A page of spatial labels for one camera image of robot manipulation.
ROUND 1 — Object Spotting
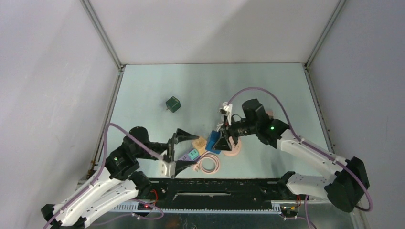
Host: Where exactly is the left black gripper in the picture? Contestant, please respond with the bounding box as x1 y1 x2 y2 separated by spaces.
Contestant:
136 130 200 177

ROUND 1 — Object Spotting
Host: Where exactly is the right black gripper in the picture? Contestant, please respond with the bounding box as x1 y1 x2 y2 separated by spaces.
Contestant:
212 115 258 152

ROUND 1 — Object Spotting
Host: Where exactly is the blue cube socket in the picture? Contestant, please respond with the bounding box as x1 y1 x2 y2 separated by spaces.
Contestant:
205 130 221 155

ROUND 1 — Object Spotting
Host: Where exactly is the teal USB charger plug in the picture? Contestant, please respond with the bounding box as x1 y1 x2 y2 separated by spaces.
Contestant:
188 149 200 161

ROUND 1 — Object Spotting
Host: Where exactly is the beige cube socket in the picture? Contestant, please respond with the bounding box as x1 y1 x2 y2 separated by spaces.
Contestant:
192 136 207 156

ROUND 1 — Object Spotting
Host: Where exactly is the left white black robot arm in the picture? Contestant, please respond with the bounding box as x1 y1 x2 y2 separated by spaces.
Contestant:
41 123 199 229

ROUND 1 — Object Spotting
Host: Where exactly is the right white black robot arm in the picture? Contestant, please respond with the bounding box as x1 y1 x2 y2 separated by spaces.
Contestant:
213 99 370 212

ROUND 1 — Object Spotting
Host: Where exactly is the small brown plug adapter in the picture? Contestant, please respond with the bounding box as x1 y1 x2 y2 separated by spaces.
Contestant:
266 110 274 118

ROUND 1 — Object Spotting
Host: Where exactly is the purple power strip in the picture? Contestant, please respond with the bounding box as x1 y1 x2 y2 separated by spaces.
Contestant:
178 153 191 161

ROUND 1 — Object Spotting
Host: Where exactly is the pink round power strip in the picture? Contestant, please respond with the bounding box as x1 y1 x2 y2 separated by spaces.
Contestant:
221 137 242 156

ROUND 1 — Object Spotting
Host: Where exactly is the dark green cube socket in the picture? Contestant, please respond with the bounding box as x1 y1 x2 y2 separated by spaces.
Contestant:
165 96 181 113

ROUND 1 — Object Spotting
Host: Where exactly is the pink coiled power cord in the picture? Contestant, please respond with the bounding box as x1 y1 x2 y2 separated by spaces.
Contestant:
191 151 222 175

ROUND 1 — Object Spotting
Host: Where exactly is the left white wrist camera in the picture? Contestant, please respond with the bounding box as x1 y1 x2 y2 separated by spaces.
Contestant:
159 160 176 178

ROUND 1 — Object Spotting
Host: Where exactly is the white cable duct rail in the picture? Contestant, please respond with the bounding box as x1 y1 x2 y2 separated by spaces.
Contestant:
117 202 282 214

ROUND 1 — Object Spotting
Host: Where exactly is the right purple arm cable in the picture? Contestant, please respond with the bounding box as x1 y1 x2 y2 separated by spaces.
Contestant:
226 87 374 229

